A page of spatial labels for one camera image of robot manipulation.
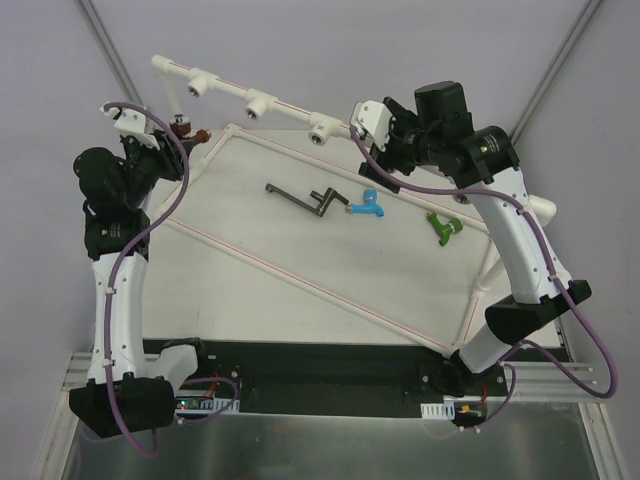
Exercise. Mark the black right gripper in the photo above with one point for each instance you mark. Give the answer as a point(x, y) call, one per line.
point(388, 150)

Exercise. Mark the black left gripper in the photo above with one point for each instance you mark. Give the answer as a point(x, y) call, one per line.
point(172, 157)

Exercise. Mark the white PVC pipe frame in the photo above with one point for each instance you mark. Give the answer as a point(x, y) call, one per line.
point(321, 128)

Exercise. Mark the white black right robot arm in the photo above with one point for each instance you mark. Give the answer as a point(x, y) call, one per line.
point(484, 167)

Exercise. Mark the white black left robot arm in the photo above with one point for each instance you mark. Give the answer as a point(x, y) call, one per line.
point(120, 280)

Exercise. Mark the blue plastic faucet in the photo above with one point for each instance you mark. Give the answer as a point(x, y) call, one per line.
point(369, 205)

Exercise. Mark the green plastic faucet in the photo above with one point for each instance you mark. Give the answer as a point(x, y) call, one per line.
point(444, 231)

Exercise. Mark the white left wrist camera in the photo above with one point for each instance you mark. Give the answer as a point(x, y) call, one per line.
point(131, 123)

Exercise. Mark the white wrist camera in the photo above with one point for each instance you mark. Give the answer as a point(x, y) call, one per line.
point(372, 120)
point(131, 123)

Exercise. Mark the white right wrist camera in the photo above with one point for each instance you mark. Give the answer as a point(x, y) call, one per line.
point(372, 120)

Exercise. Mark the left white cable duct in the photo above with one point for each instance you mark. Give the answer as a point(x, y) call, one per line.
point(191, 405)

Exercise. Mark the white cable duct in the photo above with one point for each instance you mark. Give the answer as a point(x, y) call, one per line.
point(450, 409)
point(191, 405)

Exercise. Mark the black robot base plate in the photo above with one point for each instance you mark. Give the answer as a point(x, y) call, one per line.
point(292, 379)

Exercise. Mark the right white cable duct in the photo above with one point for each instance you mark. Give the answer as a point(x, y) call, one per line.
point(450, 409)

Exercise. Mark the aluminium enclosure frame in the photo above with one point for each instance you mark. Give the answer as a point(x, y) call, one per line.
point(562, 76)

